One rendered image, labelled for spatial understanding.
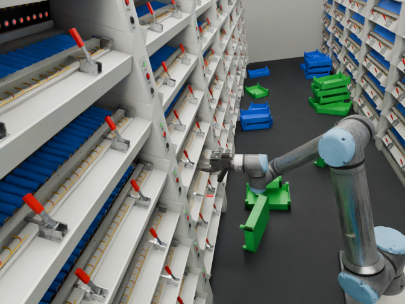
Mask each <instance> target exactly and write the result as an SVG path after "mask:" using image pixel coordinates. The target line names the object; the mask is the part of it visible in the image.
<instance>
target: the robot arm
mask: <svg viewBox="0 0 405 304"><path fill-rule="evenodd" d="M374 136H375V126H374V124H373V122H372V121H371V120H370V119H369V118H367V117H366V116H363V115H350V116H347V117H346V118H344V119H341V120H340V121H338V122H337V123H335V125H334V127H333V128H332V129H330V130H328V131H327V132H326V133H324V134H322V135H320V136H318V137H317V138H314V139H312V140H311V141H309V142H307V143H305V144H304V145H302V146H300V147H298V148H296V149H294V150H292V151H290V152H288V153H286V154H285V155H283V156H281V157H278V158H275V159H272V160H271V161H270V162H269V163H268V157H267V155H265V154H235V155H234V156H233V153H222V151H212V153H211V155H210V158H209V159H207V158H206V157H205V156H204V155H201V156H200V160H199V162H198V163H197V166H196V169H198V170H201V171H204V172H207V173H213V172H214V173H215V172H219V171H221V172H220V173H219V174H218V176H217V178H218V179H217V182H219V183H221V182H222V180H223V179H224V177H225V175H226V173H227V171H228V170H229V167H231V170H234V172H244V173H248V185H249V189H250V191H252V192H253V193H256V194H261V193H263V192H265V191H266V185H268V184H269V183H271V182H272V181H273V180H275V179H276V178H277V177H279V176H281V175H283V174H286V173H287V172H289V171H291V170H293V169H295V168H298V167H300V166H303V165H305V164H307V163H309V162H312V161H314V160H316V159H319V158H321V159H324V162H325V163H326V164H328V166H329V167H330V174H331V179H332V183H333V189H334V195H335V199H336V204H337V210H338V214H339V220H340V224H341V229H342V236H343V239H344V245H345V251H344V252H343V254H342V263H343V266H344V269H343V270H342V271H341V272H340V273H339V275H338V277H337V280H338V282H339V285H340V286H341V287H342V289H343V290H344V291H345V292H346V293H347V294H348V295H350V296H351V297H352V298H354V299H355V300H357V301H358V302H360V303H363V304H375V302H376V301H378V300H379V299H380V297H381V295H384V296H395V295H397V294H400V293H402V292H403V290H404V289H405V274H404V271H403V270H404V266H405V236H404V235H403V234H402V233H400V232H399V231H397V230H395V229H392V228H389V227H383V226H378V227H374V223H373V218H372V210H371V202H370V197H369V189H368V182H367V177H366V169H365V154H364V148H365V147H366V146H367V145H368V144H369V143H370V142H371V141H372V140H373V138H374ZM214 152H218V153H214ZM210 165H211V167H210Z"/></svg>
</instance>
